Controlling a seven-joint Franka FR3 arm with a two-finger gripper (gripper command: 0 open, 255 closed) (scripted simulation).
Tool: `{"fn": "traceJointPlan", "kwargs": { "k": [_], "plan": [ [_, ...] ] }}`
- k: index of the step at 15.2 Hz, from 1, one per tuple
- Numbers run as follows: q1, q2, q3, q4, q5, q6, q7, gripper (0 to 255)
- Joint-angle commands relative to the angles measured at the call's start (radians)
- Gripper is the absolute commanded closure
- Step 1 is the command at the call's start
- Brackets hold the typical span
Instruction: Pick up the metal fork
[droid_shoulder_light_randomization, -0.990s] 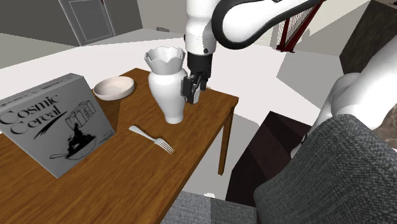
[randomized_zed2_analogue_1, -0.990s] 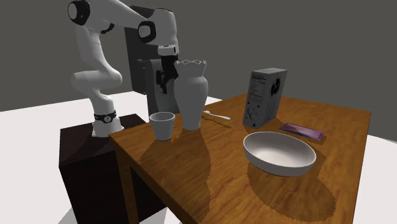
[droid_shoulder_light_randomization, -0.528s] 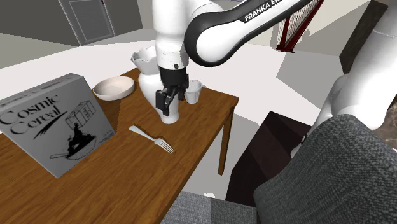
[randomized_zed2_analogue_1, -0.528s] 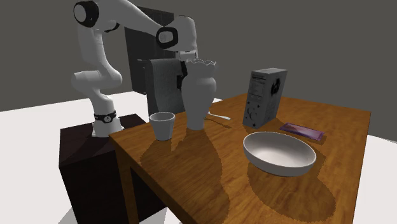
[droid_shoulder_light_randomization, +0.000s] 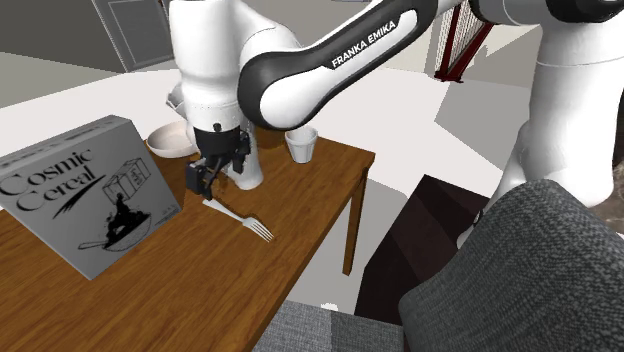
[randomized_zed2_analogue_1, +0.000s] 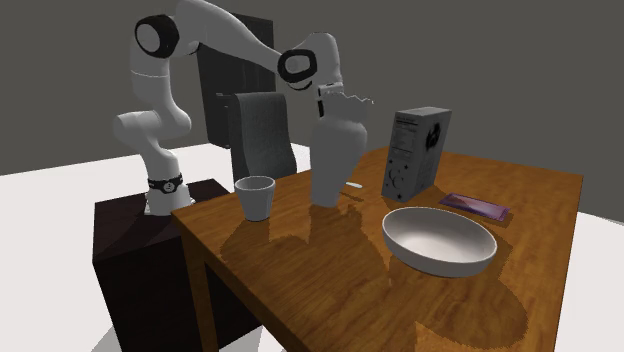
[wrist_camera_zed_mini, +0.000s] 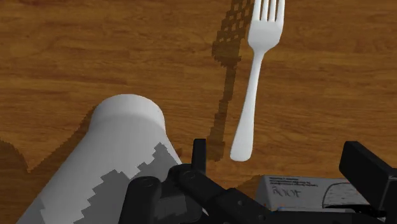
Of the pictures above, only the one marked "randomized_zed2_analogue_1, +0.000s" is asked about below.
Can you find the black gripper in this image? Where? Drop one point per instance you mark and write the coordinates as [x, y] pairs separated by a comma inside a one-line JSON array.
[[320, 108]]

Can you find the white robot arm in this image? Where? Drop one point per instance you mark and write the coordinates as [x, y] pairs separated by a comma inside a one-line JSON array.
[[155, 105]]

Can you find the tall grey jagged-rim vase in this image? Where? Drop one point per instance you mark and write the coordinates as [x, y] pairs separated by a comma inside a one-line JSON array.
[[336, 156]]

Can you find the grey chair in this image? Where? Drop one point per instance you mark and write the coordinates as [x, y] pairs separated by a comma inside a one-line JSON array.
[[261, 139]]

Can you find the small white stick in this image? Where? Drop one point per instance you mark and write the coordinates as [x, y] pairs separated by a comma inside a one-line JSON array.
[[354, 185]]

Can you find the dark tall cabinet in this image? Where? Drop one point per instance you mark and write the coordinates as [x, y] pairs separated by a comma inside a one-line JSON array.
[[229, 97]]

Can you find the grey printed carton box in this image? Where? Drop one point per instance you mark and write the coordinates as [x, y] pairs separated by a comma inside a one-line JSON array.
[[414, 161]]

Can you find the grey cup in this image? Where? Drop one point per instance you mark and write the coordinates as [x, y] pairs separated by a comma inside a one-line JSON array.
[[255, 201]]

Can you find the brown wooden table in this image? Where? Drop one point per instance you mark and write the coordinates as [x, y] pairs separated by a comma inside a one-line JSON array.
[[312, 287]]

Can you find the white wide bowl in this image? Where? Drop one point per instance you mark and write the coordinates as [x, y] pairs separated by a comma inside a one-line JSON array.
[[438, 244]]

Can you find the purple flat packet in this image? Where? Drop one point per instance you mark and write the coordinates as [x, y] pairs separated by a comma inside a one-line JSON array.
[[474, 206]]

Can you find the dark robot stand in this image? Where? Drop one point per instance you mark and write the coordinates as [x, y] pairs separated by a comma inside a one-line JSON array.
[[141, 263]]

